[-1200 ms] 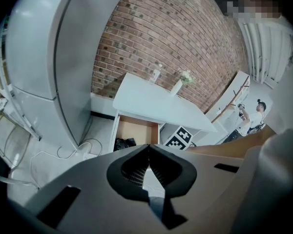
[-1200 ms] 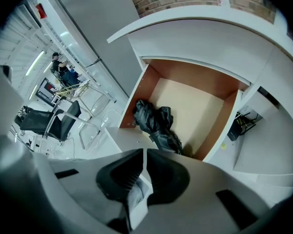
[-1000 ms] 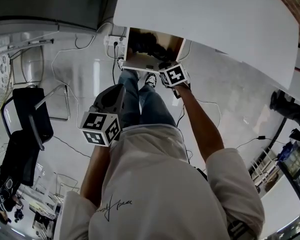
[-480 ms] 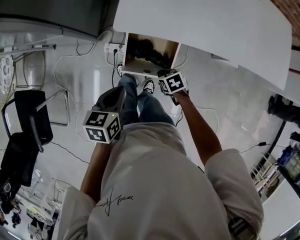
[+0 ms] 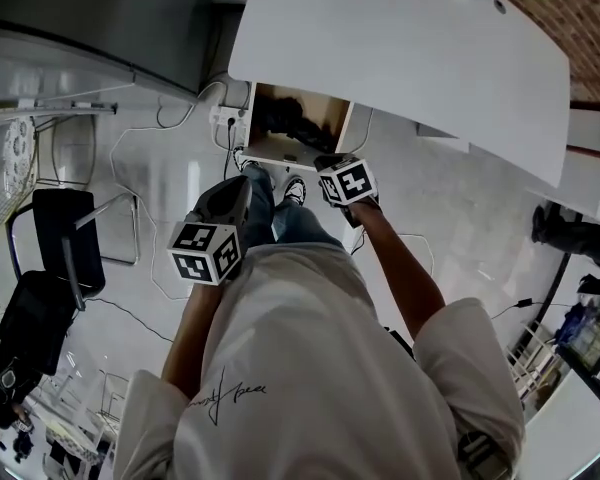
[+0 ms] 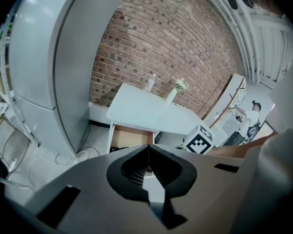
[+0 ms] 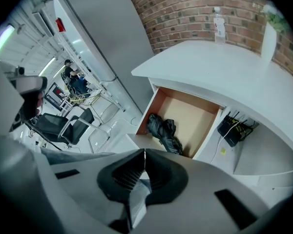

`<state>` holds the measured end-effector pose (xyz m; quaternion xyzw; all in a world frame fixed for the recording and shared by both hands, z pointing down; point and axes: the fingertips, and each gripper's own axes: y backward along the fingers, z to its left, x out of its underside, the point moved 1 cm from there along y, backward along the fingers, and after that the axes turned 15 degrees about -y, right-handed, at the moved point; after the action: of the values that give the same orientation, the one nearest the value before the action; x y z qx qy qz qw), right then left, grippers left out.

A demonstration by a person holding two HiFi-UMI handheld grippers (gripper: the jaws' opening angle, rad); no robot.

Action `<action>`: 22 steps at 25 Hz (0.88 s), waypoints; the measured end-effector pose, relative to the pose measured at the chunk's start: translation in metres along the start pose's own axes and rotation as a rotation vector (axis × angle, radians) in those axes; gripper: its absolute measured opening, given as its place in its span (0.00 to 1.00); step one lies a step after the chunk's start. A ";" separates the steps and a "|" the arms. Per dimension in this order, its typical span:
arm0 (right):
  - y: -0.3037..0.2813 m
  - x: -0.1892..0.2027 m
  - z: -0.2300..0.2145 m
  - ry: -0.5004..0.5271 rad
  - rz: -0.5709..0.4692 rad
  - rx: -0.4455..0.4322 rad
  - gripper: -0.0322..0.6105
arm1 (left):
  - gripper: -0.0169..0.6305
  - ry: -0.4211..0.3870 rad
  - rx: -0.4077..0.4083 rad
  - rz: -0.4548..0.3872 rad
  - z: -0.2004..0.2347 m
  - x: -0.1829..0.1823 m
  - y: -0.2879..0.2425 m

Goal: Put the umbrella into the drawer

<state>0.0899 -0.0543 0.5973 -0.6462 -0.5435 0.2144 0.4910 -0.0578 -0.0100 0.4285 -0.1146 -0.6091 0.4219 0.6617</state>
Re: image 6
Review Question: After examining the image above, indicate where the person's white shirt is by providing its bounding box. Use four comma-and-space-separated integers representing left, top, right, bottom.
231, 55, 293, 234

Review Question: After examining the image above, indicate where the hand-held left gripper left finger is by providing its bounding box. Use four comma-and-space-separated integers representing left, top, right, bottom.
4, 144, 167, 234

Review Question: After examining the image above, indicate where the black office chair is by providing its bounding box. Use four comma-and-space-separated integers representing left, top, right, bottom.
0, 142, 37, 195

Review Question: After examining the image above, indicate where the person's right forearm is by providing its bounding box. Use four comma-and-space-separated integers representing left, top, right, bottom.
206, 133, 280, 159

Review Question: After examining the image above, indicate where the white floor cable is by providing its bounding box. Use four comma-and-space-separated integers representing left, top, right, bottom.
55, 145, 101, 167

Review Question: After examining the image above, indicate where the grey refrigerator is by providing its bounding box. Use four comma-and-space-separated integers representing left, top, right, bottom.
9, 0, 120, 157

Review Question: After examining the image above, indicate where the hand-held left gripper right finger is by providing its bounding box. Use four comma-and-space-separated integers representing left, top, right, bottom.
148, 144, 247, 234

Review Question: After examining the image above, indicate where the clear plastic bottle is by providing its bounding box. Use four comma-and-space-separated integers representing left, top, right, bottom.
143, 73, 158, 95

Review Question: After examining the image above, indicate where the white desk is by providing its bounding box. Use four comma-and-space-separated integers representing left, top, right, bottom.
105, 81, 225, 148

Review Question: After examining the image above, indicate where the white metal shelf rack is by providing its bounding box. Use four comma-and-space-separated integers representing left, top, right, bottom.
0, 6, 41, 148

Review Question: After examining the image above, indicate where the white shelf unit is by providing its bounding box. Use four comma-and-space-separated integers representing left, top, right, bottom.
201, 72, 248, 131

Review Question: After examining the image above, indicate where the white vase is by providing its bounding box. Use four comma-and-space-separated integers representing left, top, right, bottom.
166, 86, 178, 105

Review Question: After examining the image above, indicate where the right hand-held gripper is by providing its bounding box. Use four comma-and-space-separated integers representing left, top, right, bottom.
182, 124, 215, 155

